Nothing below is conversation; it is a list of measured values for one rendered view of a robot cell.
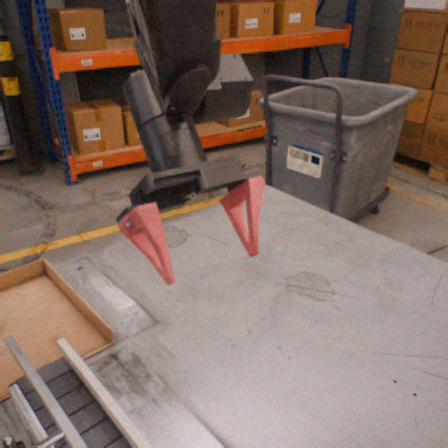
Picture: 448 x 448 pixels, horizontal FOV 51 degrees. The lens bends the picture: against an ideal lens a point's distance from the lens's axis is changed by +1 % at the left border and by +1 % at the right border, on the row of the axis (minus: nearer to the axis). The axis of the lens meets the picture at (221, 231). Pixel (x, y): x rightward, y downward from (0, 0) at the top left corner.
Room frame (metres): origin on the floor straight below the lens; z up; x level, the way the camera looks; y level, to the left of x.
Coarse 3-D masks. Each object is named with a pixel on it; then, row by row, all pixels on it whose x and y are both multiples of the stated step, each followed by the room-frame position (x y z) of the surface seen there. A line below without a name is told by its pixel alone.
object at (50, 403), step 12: (12, 336) 0.52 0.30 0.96; (12, 348) 0.49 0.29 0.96; (24, 360) 0.47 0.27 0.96; (24, 372) 0.45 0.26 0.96; (36, 372) 0.45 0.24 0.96; (36, 384) 0.43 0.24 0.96; (48, 396) 0.41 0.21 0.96; (48, 408) 0.39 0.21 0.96; (60, 408) 0.39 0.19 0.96; (60, 420) 0.37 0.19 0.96; (72, 432) 0.36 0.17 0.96; (72, 444) 0.34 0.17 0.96; (84, 444) 0.34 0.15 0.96
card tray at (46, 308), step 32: (0, 288) 0.80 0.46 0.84; (32, 288) 0.80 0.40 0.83; (64, 288) 0.78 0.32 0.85; (0, 320) 0.70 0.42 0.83; (32, 320) 0.70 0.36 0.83; (64, 320) 0.70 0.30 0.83; (96, 320) 0.68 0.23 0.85; (0, 352) 0.62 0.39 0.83; (32, 352) 0.62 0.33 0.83; (96, 352) 0.62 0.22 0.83; (0, 384) 0.54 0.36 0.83
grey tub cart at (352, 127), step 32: (288, 96) 2.76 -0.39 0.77; (320, 96) 3.05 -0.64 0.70; (352, 96) 3.02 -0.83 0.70; (384, 96) 2.89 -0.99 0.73; (416, 96) 2.71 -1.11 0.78; (288, 128) 2.44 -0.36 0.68; (320, 128) 2.32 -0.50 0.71; (352, 128) 2.23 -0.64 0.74; (384, 128) 2.50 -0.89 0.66; (288, 160) 2.44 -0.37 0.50; (320, 160) 2.31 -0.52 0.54; (352, 160) 2.25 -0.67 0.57; (384, 160) 2.61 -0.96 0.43; (288, 192) 2.44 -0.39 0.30; (320, 192) 2.31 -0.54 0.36; (352, 192) 2.33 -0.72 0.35; (384, 192) 2.72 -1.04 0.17
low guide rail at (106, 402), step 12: (60, 348) 0.55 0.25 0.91; (72, 348) 0.54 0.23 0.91; (72, 360) 0.51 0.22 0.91; (84, 372) 0.49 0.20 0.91; (96, 384) 0.47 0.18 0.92; (96, 396) 0.46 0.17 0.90; (108, 396) 0.45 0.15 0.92; (108, 408) 0.43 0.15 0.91; (120, 408) 0.43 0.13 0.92; (120, 420) 0.41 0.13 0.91; (132, 432) 0.39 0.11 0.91; (132, 444) 0.38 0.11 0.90; (144, 444) 0.37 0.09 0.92
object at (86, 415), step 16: (48, 368) 0.53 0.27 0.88; (64, 368) 0.53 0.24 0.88; (48, 384) 0.50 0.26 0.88; (64, 384) 0.50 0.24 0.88; (80, 384) 0.50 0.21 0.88; (32, 400) 0.47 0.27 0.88; (64, 400) 0.47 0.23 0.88; (80, 400) 0.47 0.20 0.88; (96, 400) 0.47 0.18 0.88; (48, 416) 0.44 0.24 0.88; (80, 416) 0.44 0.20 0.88; (96, 416) 0.44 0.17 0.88; (48, 432) 0.42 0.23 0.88; (80, 432) 0.42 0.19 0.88; (96, 432) 0.42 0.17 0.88; (112, 432) 0.42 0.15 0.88
